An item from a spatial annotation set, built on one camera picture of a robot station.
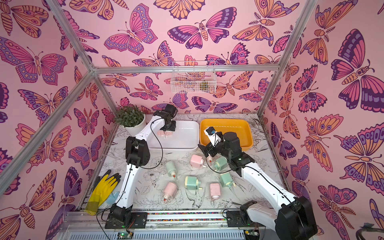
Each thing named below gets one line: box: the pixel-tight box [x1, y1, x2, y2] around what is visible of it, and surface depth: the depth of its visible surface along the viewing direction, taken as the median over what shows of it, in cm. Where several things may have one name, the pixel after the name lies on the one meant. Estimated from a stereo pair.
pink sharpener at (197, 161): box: [190, 154, 207, 169], surface depth 89 cm
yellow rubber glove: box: [84, 169, 122, 216], surface depth 83 cm
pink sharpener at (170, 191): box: [163, 182, 179, 204], surface depth 78 cm
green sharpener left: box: [165, 161, 177, 179], surface depth 85 cm
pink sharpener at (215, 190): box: [209, 183, 221, 200], surface depth 78 cm
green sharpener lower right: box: [219, 172, 236, 188], surface depth 81 cm
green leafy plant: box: [115, 105, 145, 127], surface depth 97 cm
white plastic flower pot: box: [125, 114, 147, 137], surface depth 99 cm
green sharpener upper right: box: [214, 156, 229, 172], surface depth 88 cm
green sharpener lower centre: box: [184, 176, 203, 190], surface depth 81 cm
